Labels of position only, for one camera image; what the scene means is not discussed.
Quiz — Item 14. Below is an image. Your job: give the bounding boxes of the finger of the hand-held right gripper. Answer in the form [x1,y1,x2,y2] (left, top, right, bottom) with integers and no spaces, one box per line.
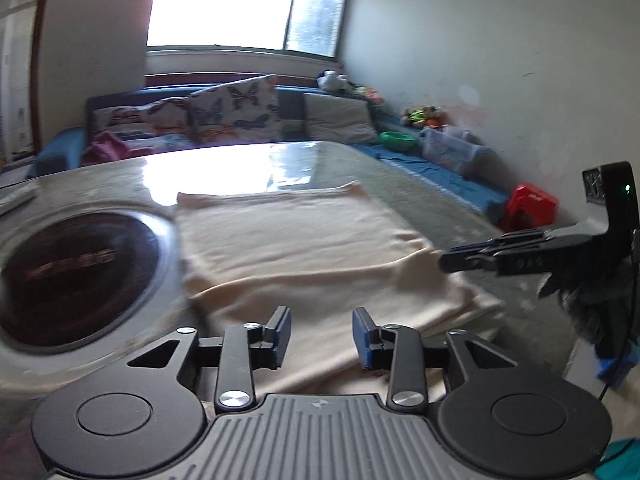
[450,228,556,257]
[438,247,556,277]

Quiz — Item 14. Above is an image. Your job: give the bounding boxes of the blue sofa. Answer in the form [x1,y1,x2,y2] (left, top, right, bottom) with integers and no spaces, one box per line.
[25,82,513,223]

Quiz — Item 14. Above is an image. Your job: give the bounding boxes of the low butterfly print pillow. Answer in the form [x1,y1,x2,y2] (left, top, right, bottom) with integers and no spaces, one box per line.
[91,97,197,157]

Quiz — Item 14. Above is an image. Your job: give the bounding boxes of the person's right hand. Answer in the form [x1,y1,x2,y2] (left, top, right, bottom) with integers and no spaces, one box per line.
[537,266,623,348]

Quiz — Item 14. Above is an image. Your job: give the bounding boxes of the white flat device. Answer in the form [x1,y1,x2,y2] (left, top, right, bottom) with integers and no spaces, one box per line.
[0,182,40,216]

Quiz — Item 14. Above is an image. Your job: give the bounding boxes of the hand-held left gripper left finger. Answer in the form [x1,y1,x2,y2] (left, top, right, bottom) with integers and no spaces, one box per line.
[126,305,292,413]

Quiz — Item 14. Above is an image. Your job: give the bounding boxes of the clear plastic storage box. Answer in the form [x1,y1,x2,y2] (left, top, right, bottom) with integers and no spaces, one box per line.
[419,125,489,177]

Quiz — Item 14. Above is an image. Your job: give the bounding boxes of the colourful toys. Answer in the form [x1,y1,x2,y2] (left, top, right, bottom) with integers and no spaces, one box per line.
[401,105,447,129]

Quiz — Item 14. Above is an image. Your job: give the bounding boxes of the green bowl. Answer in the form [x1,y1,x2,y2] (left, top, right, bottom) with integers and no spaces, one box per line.
[378,131,417,152]

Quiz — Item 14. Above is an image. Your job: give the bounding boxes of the large butterfly print pillow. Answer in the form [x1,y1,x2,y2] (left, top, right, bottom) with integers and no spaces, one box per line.
[186,74,284,148]

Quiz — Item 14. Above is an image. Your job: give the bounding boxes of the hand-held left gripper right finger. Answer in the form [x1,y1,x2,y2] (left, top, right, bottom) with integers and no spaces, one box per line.
[352,307,522,414]

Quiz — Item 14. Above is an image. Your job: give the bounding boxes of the red plastic stool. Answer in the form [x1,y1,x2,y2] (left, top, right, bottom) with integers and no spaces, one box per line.
[496,183,560,234]

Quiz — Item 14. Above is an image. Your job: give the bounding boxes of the blue sofa cover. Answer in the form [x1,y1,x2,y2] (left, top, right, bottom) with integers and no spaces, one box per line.
[350,141,512,222]

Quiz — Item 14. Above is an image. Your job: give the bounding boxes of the white cabinet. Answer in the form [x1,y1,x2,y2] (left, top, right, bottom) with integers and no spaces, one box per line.
[0,0,51,163]

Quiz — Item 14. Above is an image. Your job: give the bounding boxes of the window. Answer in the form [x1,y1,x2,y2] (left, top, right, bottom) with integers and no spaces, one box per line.
[146,0,352,57]

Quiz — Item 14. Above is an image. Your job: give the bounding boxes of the white stuffed toy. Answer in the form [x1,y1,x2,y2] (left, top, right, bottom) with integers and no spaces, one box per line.
[316,69,352,94]

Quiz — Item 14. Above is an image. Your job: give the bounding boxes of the pink cloth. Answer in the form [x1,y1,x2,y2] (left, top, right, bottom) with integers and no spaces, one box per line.
[81,130,132,166]

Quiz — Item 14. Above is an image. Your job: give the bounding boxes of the beige cloth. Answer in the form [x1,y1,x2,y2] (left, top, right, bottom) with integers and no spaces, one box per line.
[175,181,507,398]

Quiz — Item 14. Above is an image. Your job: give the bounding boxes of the grey pillow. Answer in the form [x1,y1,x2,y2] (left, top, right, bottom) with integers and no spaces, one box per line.
[302,92,379,146]

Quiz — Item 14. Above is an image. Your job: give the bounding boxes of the round black built-in cooktop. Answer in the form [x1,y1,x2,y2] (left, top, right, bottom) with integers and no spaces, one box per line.
[0,207,184,357]

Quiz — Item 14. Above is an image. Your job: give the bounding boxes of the teal cloth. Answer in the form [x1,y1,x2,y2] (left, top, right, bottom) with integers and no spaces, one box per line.
[596,437,640,480]

